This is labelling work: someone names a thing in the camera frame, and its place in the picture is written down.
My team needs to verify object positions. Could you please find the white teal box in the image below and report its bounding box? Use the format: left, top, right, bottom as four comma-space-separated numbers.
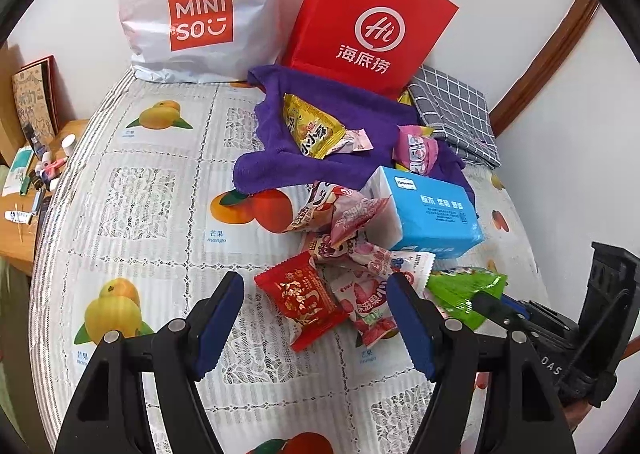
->
1, 145, 36, 198

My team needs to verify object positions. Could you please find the pink bear snack stick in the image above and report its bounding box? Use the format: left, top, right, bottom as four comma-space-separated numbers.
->
306, 238, 437, 281

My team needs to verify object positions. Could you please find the grey checked folded cloth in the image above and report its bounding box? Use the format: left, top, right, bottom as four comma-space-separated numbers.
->
407, 65, 502, 168

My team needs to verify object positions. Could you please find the strawberry print snack packet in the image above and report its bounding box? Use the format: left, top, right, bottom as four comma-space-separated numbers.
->
329, 269, 402, 349

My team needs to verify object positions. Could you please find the person's right hand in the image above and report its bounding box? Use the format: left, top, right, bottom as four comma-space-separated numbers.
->
564, 400, 601, 439

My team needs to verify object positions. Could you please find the white cartoon snack packet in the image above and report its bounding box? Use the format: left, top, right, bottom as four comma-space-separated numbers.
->
284, 180, 362, 236

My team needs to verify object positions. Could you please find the wooden nightstand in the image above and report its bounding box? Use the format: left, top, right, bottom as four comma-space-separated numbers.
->
0, 119, 92, 276

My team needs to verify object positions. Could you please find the purple towel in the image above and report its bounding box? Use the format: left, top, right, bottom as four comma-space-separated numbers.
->
232, 65, 466, 196

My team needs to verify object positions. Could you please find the fruit-printed tablecloth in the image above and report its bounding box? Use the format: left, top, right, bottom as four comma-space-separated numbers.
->
31, 69, 568, 454

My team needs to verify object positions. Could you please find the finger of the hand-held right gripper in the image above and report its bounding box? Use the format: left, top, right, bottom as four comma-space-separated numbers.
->
501, 295, 532, 317
472, 291, 532, 336

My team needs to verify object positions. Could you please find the green snack packet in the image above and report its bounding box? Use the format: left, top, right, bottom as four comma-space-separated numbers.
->
425, 268, 507, 331

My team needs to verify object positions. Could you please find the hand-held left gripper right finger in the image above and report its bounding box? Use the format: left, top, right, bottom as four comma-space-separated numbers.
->
386, 273, 576, 454

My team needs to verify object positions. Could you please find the blue tissue pack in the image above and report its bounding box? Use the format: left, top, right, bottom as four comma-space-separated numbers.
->
360, 165, 486, 261

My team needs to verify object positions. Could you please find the yellow snack packet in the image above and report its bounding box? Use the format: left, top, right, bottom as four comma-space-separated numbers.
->
281, 93, 347, 161

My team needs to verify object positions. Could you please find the magenta snack packet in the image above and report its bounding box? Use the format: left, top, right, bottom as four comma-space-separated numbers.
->
391, 125, 442, 176

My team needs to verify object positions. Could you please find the patterned hardcover book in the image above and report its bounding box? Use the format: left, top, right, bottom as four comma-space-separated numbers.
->
11, 56, 59, 146

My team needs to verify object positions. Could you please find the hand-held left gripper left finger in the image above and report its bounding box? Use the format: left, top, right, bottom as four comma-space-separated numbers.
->
55, 271, 246, 454

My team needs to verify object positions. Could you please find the red snack packet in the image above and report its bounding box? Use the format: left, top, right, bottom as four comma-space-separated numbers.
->
253, 250, 349, 353

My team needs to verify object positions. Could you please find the brown wooden door frame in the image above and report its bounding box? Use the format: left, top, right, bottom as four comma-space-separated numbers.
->
487, 0, 601, 141

